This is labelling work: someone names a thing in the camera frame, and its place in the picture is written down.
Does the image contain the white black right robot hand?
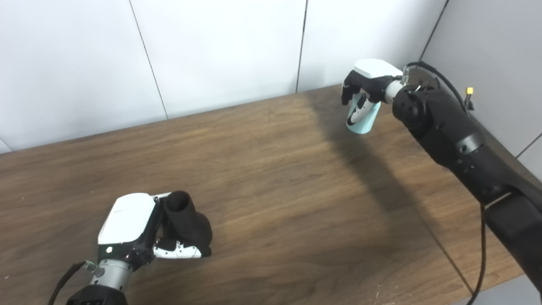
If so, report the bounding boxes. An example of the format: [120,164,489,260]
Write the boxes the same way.
[341,58,405,128]

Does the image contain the black funnel-shaped nozzle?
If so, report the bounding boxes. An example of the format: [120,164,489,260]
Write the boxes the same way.
[163,190,213,257]

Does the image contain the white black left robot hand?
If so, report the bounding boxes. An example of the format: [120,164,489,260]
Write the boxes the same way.
[97,191,212,269]

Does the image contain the light-blue short hose piece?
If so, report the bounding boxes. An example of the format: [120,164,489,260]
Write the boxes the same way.
[346,92,382,135]

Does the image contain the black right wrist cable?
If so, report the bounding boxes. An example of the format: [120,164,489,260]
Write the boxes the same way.
[402,61,487,305]

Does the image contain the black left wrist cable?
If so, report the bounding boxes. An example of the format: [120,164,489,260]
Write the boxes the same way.
[47,261,96,305]

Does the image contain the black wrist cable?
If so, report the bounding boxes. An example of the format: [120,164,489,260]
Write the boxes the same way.
[402,61,487,305]
[47,261,96,305]

